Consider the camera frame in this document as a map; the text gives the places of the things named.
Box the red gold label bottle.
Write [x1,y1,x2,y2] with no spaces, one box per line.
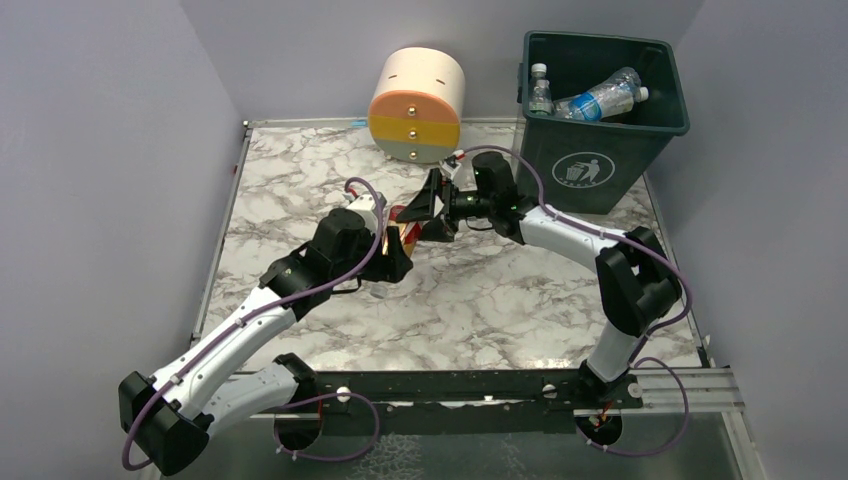
[370,204,423,299]

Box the green label bottle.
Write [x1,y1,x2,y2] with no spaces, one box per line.
[528,63,554,116]

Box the blue cap clear bottle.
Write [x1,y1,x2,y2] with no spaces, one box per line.
[554,67,650,122]

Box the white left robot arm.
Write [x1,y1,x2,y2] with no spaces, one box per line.
[118,200,412,475]

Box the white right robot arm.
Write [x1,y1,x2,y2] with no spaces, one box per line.
[396,151,683,399]

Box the dark green plastic bin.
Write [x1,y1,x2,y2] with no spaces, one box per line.
[517,30,690,215]

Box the cream orange round drawer box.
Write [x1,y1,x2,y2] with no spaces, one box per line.
[367,47,465,164]

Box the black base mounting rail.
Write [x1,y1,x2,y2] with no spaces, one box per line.
[266,368,643,447]

